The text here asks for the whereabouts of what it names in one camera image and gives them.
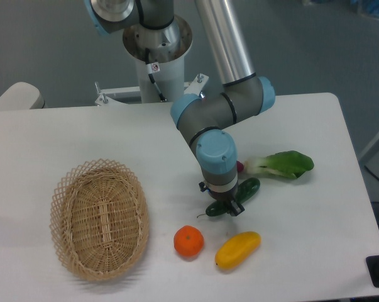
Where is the yellow mango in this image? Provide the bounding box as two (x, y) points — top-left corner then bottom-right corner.
(215, 232), (261, 270)

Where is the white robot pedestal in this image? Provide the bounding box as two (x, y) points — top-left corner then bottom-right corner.
(96, 15), (209, 106)

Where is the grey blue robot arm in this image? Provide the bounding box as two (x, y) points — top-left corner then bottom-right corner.
(85, 1), (275, 216)

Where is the green bok choy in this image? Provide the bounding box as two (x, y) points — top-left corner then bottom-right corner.
(243, 150), (314, 179)

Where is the green cucumber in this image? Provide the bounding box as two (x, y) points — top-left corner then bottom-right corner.
(204, 177), (260, 217)

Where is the beige chair armrest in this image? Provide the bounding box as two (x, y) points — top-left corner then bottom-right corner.
(0, 82), (47, 111)

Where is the woven wicker basket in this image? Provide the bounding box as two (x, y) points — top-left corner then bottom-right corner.
(50, 159), (150, 281)

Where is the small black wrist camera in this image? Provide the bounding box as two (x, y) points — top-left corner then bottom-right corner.
(199, 182), (209, 193)

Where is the orange tangerine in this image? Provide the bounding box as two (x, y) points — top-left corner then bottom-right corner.
(173, 225), (204, 257)

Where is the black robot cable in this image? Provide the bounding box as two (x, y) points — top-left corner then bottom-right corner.
(144, 47), (168, 103)

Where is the purple sweet potato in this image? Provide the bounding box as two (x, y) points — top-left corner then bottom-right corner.
(236, 160), (244, 173)

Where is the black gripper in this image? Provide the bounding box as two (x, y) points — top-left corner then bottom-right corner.
(208, 185), (244, 216)

